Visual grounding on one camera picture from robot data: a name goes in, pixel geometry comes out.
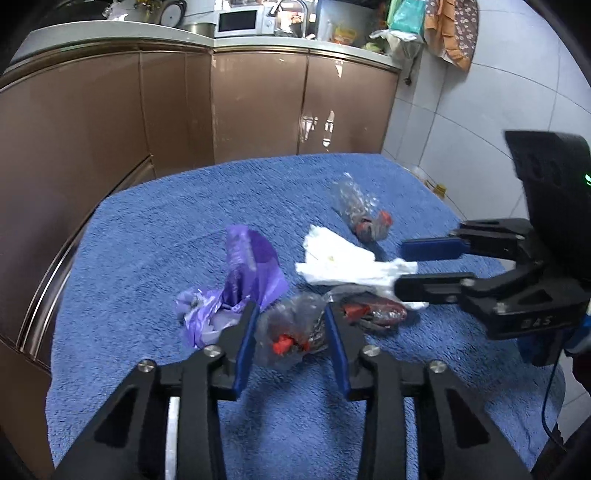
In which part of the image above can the blue terry towel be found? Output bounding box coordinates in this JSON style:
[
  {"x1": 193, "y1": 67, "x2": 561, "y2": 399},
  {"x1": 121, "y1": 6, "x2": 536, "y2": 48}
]
[{"x1": 46, "y1": 152, "x2": 567, "y2": 480}]

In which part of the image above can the white tissue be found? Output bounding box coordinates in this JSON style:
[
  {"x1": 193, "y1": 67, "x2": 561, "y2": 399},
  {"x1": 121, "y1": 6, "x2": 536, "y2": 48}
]
[{"x1": 295, "y1": 224, "x2": 431, "y2": 311}]

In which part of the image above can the white plastic bag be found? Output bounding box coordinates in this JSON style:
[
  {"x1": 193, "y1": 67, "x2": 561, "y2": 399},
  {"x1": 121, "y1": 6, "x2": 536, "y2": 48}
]
[{"x1": 368, "y1": 30, "x2": 424, "y2": 64}]

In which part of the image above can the white microwave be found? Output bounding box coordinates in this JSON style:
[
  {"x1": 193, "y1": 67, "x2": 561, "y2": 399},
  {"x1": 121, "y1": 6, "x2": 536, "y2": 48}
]
[{"x1": 213, "y1": 6, "x2": 276, "y2": 38}]

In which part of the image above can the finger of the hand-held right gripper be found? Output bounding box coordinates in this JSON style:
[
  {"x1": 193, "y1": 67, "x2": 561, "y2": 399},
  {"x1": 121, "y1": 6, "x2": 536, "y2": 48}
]
[
  {"x1": 393, "y1": 261, "x2": 548, "y2": 308},
  {"x1": 400, "y1": 218, "x2": 533, "y2": 266}
]

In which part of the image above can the rice cooker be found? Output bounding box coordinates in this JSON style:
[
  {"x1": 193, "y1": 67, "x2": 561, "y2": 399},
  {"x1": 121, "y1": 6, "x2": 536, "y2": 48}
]
[{"x1": 156, "y1": 0, "x2": 188, "y2": 25}]

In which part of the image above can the clear wrapper with red bits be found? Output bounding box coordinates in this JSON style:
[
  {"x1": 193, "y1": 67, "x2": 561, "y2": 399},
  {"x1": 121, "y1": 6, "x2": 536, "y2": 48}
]
[{"x1": 254, "y1": 292, "x2": 331, "y2": 368}]

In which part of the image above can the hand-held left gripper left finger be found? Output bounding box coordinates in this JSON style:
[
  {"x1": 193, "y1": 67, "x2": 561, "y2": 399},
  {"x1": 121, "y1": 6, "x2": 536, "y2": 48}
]
[{"x1": 53, "y1": 301, "x2": 260, "y2": 480}]

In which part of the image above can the cooking oil bottle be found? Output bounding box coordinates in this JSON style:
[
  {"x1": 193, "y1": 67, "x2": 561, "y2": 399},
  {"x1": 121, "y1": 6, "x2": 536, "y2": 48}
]
[{"x1": 411, "y1": 166, "x2": 450, "y2": 200}]

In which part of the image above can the orange floral apron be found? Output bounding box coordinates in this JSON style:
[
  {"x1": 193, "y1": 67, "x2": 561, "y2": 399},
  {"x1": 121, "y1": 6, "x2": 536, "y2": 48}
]
[{"x1": 424, "y1": 0, "x2": 479, "y2": 73}]

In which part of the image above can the purple plastic bag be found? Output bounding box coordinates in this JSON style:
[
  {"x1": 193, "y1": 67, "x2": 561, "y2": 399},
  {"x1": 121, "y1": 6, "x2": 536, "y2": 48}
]
[{"x1": 174, "y1": 224, "x2": 291, "y2": 350}]

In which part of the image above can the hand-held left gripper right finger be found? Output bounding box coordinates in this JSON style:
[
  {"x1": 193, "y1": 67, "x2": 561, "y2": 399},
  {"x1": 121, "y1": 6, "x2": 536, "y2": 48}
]
[{"x1": 323, "y1": 304, "x2": 533, "y2": 480}]

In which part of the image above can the teal plastic bag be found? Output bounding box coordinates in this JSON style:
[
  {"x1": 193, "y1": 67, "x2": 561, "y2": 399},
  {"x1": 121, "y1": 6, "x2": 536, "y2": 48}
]
[{"x1": 387, "y1": 0, "x2": 426, "y2": 36}]

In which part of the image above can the dark red wrapper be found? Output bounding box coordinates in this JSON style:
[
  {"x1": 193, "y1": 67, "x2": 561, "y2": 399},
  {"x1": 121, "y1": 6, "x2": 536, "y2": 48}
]
[{"x1": 323, "y1": 285, "x2": 410, "y2": 331}]

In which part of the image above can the clear wrapper with grey end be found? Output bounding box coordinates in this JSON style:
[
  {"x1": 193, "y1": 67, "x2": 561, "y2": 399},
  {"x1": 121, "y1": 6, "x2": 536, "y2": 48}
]
[{"x1": 330, "y1": 172, "x2": 394, "y2": 242}]

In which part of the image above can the chrome faucet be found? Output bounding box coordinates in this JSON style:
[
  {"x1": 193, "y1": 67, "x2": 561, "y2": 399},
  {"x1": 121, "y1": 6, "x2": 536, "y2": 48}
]
[{"x1": 271, "y1": 0, "x2": 311, "y2": 38}]

